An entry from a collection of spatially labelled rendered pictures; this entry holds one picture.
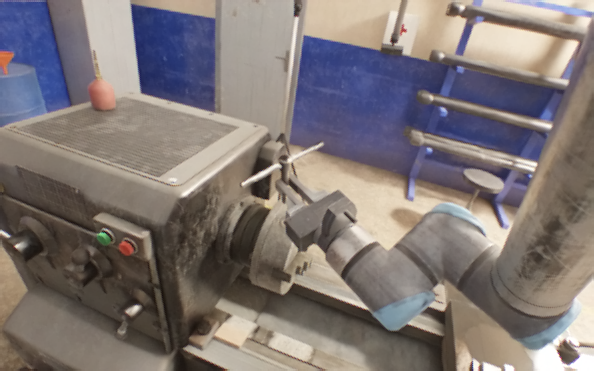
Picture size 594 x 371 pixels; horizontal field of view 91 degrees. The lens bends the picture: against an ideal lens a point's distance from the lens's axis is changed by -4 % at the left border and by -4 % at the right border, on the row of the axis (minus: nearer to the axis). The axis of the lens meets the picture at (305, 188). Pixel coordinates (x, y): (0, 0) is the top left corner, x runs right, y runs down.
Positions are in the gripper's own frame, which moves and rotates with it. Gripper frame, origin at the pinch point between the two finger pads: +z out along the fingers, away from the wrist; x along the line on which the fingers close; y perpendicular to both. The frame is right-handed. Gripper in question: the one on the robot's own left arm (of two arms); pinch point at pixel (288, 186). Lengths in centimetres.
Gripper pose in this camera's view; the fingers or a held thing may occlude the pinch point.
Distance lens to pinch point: 64.2
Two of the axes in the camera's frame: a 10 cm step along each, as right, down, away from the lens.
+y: -0.1, 6.7, 7.4
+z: -6.0, -6.0, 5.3
